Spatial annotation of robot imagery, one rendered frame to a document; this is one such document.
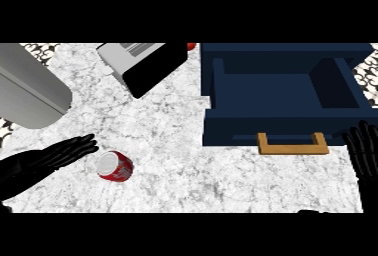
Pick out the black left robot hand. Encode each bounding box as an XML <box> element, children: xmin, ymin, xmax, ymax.
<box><xmin>0</xmin><ymin>133</ymin><xmax>101</xmax><ymax>202</ymax></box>

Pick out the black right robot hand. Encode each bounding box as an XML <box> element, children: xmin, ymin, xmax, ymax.
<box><xmin>342</xmin><ymin>120</ymin><xmax>378</xmax><ymax>214</ymax></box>

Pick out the red can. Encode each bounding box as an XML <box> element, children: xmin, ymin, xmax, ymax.
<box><xmin>95</xmin><ymin>150</ymin><xmax>136</xmax><ymax>183</ymax></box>

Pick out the dark blue drawer box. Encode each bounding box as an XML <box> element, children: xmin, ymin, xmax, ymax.
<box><xmin>212</xmin><ymin>57</ymin><xmax>374</xmax><ymax>111</ymax></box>

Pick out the dark blue drawer front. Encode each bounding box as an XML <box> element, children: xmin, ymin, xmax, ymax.
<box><xmin>201</xmin><ymin>107</ymin><xmax>378</xmax><ymax>148</ymax></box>

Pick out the rounded grey appliance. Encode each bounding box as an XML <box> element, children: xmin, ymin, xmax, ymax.
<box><xmin>0</xmin><ymin>42</ymin><xmax>74</xmax><ymax>130</ymax></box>

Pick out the dark blue cabinet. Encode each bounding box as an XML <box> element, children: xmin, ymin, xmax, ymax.
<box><xmin>200</xmin><ymin>42</ymin><xmax>378</xmax><ymax>108</ymax></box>

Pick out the tan wooden drawer handle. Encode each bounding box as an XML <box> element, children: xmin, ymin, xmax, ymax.
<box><xmin>256</xmin><ymin>131</ymin><xmax>331</xmax><ymax>156</ymax></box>

